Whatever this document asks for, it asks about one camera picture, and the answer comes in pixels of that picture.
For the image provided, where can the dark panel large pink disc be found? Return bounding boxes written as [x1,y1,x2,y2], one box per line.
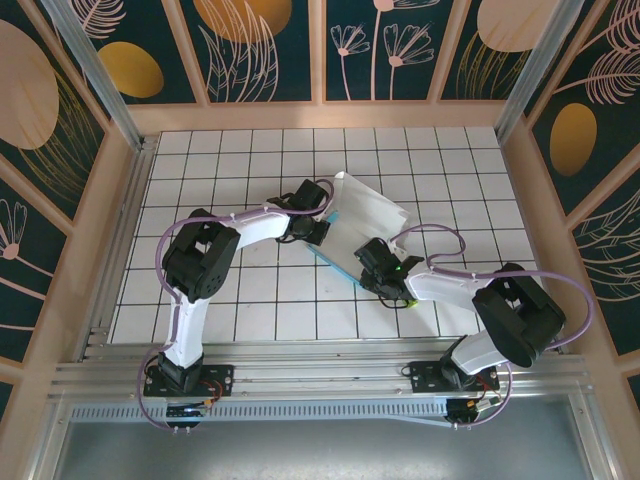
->
[0,0,109,236]

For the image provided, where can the long aluminium base rail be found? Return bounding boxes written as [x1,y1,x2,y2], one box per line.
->
[47,339,596,401]

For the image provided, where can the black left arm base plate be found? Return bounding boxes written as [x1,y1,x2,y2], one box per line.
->
[143,363,236,399]

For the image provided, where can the dark panel pink disc grasses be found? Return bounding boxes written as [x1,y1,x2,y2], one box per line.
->
[438,0,546,101]

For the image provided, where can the dark panel pink fern fronds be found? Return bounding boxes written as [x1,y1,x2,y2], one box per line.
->
[569,184,640,359]

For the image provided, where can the grey slotted cable duct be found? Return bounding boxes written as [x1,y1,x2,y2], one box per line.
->
[69,399,451,427]

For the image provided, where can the blue and white cloth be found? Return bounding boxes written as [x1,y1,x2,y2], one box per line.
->
[305,171,412,297]

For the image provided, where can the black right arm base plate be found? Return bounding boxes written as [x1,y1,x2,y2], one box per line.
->
[409,359,501,394]

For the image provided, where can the aluminium corner post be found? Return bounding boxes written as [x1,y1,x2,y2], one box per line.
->
[39,0,146,151]
[494,0,571,144]

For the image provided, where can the grey metal plate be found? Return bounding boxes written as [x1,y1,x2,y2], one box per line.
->
[29,394,619,480]

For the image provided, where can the dark panel orange oval fern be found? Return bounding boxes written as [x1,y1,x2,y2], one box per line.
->
[524,0,640,216]

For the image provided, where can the aluminium side rail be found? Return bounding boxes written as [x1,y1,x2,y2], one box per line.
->
[82,137,159,361]

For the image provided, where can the dark panel single pink flower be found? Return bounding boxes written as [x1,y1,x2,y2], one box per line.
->
[0,179,69,366]

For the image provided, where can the dark panel orange disc leaves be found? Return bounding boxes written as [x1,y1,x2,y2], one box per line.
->
[179,0,314,104]

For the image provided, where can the dark panel orange oval feather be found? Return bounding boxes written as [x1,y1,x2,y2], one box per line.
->
[64,0,201,106]

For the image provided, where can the small black controller board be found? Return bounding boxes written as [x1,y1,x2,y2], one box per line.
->
[164,399,211,420]
[447,397,501,424]

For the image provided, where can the dark panel with pink flowers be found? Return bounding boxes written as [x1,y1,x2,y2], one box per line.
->
[324,0,437,104]

